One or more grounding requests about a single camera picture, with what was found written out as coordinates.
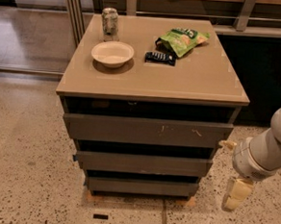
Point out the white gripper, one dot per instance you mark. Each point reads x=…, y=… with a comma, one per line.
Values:
x=247, y=162

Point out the grey drawer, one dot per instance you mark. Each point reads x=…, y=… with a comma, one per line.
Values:
x=155, y=165
x=142, y=187
x=146, y=130

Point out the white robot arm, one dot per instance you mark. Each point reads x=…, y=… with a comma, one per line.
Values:
x=254, y=159

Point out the grey drawer cabinet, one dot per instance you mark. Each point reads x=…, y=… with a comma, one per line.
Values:
x=201, y=87

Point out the black snack bar wrapper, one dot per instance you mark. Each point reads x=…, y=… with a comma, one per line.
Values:
x=159, y=58

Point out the green chip bag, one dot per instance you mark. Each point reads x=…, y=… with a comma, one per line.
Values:
x=180, y=41

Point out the black floor tape mark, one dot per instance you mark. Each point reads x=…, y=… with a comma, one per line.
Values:
x=100, y=216

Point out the blue tape piece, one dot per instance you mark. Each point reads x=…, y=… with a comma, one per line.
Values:
x=74, y=158

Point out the white paper bowl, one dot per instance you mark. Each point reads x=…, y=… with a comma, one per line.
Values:
x=112, y=54

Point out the silver drink can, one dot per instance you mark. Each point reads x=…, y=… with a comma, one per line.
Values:
x=109, y=21

